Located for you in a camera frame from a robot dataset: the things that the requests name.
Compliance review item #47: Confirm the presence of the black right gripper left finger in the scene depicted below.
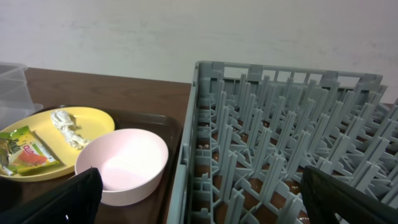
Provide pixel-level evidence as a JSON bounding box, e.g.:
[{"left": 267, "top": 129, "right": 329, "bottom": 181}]
[{"left": 1, "top": 167, "right": 103, "bottom": 224}]

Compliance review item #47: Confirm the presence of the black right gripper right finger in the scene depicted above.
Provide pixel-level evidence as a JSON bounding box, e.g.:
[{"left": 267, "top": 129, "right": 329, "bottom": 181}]
[{"left": 300, "top": 166, "right": 397, "bottom": 224}]

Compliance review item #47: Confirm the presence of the pink bowl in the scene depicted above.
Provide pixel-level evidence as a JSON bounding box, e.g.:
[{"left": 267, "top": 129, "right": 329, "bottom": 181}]
[{"left": 75, "top": 128, "right": 169, "bottom": 207}]

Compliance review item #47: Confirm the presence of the green snack wrapper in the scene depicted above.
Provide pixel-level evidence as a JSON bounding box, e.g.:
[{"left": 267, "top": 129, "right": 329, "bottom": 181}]
[{"left": 1, "top": 126, "right": 60, "bottom": 176}]

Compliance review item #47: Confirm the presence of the white tissue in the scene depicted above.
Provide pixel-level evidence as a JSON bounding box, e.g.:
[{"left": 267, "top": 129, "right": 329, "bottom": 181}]
[{"left": 50, "top": 110, "right": 91, "bottom": 150}]

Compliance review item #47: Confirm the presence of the grey dishwasher rack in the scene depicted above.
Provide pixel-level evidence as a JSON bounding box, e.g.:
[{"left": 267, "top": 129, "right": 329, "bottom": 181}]
[{"left": 167, "top": 61, "right": 397, "bottom": 223}]

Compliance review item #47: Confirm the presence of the brown serving tray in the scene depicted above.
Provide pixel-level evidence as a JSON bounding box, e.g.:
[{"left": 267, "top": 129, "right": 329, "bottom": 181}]
[{"left": 1, "top": 108, "right": 183, "bottom": 223}]

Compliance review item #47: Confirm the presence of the clear plastic bin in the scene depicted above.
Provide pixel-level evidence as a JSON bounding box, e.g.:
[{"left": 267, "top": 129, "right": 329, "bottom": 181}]
[{"left": 0, "top": 62, "right": 43, "bottom": 129}]

